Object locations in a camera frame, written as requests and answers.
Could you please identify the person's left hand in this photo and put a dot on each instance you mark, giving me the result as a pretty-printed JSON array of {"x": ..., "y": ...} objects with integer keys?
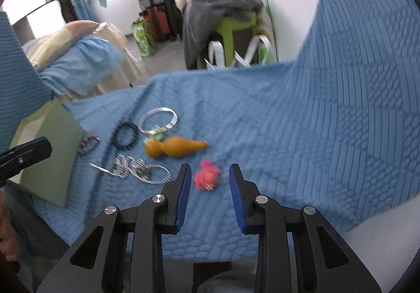
[{"x": 7, "y": 234}]

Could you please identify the green plastic stool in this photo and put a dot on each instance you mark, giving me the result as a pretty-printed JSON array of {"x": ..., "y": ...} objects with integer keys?
[{"x": 239, "y": 25}]

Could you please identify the white green printed board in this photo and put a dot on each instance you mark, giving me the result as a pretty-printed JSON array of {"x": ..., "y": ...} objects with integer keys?
[{"x": 262, "y": 1}]

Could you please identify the white table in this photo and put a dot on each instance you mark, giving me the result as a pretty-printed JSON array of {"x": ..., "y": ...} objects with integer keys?
[{"x": 36, "y": 19}]

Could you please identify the silver bangle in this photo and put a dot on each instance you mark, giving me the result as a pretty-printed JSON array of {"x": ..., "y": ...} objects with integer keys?
[{"x": 172, "y": 120}]

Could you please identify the blue textured blanket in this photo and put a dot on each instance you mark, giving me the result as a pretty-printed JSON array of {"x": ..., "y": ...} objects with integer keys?
[{"x": 295, "y": 122}]

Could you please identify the silver hair pin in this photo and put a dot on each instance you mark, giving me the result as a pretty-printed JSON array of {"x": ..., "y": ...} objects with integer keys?
[{"x": 101, "y": 169}]

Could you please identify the small green clip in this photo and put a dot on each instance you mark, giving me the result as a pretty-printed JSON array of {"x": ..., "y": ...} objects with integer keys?
[{"x": 158, "y": 134}]

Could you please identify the light blue cloth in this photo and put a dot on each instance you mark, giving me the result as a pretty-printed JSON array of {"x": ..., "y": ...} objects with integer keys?
[{"x": 82, "y": 63}]

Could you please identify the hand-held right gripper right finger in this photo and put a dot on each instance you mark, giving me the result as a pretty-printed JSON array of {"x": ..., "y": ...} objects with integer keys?
[{"x": 236, "y": 201}]

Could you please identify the beige blanket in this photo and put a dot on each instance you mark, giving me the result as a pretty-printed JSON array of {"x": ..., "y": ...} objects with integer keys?
[{"x": 115, "y": 50}]

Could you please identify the pale green jewelry box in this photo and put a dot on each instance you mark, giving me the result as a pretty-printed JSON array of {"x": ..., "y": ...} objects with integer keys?
[{"x": 49, "y": 155}]

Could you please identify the grey clothing pile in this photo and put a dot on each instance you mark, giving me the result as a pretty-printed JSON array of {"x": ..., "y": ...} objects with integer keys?
[{"x": 223, "y": 4}]

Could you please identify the green carton box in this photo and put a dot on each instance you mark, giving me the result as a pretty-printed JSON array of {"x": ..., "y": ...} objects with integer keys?
[{"x": 143, "y": 38}]

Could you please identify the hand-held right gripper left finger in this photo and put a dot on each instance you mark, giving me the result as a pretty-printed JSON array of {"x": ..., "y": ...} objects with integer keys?
[{"x": 183, "y": 196}]

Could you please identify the orange gourd ornament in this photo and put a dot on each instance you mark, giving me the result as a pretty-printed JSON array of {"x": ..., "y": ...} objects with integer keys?
[{"x": 174, "y": 147}]

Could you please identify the red suitcase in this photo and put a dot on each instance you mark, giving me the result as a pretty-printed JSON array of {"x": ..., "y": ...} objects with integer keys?
[{"x": 160, "y": 25}]

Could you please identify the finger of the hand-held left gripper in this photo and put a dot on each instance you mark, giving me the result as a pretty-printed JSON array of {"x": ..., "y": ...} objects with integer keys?
[{"x": 26, "y": 155}]

